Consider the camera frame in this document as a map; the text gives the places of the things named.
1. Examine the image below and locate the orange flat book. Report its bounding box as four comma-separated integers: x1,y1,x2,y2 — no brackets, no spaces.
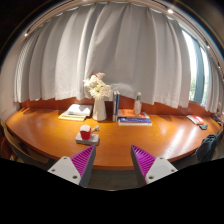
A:
118,109,149,119

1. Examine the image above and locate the white plastic bottle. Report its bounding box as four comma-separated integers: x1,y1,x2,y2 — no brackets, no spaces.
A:
134,92,142,115

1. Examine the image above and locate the white flower bouquet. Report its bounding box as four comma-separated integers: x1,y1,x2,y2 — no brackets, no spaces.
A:
84,72,111,100

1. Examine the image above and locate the red flat notebook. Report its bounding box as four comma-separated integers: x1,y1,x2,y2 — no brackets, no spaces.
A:
187,115,204,125

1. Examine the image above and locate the dark bag on chair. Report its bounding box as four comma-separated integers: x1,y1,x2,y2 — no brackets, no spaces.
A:
196,134,218,163

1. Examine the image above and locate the small black device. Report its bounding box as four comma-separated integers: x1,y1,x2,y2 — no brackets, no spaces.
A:
199,124,208,130

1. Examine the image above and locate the red white charger plug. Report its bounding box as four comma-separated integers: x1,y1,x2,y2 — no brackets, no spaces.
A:
80,125,91,140

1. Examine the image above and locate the upright white book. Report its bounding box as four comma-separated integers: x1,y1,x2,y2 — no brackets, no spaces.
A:
112,91,117,122

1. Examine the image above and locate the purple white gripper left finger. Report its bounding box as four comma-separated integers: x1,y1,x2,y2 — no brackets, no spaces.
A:
49,145,96,187

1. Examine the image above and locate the upright blue book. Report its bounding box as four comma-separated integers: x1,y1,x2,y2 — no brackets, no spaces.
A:
115,90,120,122

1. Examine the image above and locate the white ceramic vase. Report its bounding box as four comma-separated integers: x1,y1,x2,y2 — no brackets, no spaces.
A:
92,99,107,121

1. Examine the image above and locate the blue flat book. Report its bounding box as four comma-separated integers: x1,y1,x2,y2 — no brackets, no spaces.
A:
118,118,152,126

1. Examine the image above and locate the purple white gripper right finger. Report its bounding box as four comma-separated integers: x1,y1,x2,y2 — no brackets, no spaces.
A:
131,145,177,185

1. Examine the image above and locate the wooden chair left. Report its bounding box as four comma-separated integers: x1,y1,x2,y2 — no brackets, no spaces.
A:
1,122,54,170

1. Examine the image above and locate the side white curtain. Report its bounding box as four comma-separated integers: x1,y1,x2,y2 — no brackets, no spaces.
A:
205,58,224,113

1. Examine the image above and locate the yellow flat book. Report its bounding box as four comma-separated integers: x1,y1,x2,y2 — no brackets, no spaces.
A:
58,113,86,121

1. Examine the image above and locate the window with frame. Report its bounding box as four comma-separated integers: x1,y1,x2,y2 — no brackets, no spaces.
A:
182,31,209,106

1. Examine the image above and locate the white pleated curtain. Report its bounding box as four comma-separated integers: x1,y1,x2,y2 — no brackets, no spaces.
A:
14,2,190,108

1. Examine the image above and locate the open white book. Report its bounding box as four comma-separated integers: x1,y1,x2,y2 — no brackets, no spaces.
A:
67,104,92,116

